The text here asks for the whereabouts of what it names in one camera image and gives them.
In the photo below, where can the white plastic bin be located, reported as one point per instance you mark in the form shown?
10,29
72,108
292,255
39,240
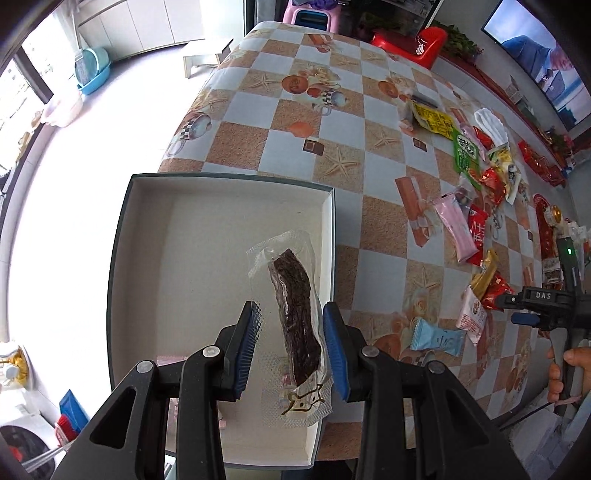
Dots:
62,110

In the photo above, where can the red plastic stool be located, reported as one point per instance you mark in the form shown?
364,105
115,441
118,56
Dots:
411,44

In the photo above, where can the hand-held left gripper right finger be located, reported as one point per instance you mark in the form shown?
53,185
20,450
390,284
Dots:
334,353

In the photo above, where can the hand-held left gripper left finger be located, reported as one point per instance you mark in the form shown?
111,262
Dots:
247,350

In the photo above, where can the wall television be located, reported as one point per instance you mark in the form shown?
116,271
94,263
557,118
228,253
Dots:
545,55

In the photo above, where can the clear dried meat packet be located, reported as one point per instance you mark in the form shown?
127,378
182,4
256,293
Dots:
293,318

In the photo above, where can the pink plastic stool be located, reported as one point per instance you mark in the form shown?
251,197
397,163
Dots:
308,14

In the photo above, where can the person's right hand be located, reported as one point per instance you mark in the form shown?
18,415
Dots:
559,381

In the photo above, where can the yellow white snack packet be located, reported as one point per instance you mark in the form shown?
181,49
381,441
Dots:
508,168

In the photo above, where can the red gold snack packet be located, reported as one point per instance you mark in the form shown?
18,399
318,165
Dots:
493,182

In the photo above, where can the printed checkered tablecloth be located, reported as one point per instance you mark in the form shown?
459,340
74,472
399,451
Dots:
295,110

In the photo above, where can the blue dustpan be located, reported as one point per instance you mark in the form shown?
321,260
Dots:
74,410

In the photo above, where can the long pink snack packet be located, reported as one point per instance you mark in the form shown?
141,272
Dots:
457,224

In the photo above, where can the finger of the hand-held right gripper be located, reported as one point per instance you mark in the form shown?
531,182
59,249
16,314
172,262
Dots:
524,318
505,301

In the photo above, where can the green snack packet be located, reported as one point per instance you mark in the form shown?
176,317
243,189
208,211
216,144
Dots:
465,153

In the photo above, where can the light blue snack packet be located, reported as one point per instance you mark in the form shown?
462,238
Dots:
436,340

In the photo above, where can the white pink snack packet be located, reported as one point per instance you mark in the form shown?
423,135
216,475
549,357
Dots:
473,316

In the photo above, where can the red white-print snack packet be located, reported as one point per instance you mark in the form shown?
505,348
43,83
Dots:
478,233

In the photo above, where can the long dark red packet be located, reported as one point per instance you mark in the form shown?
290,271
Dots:
547,233

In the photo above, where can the gold yellow snack packet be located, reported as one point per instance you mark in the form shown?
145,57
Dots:
485,273

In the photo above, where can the blue plastic litter box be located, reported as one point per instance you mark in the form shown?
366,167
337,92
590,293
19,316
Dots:
94,69

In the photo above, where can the white washing machine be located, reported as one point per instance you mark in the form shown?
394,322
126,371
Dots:
25,443

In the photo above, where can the white ridged snack packet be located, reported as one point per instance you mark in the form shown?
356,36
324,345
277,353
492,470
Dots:
492,125

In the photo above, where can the white cardboard box grey rim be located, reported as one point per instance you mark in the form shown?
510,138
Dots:
184,240

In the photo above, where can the white low bench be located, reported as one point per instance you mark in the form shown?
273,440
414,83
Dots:
207,57

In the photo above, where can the green plant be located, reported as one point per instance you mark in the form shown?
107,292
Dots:
457,39

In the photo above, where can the small red snack packet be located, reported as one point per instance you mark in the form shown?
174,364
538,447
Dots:
495,291

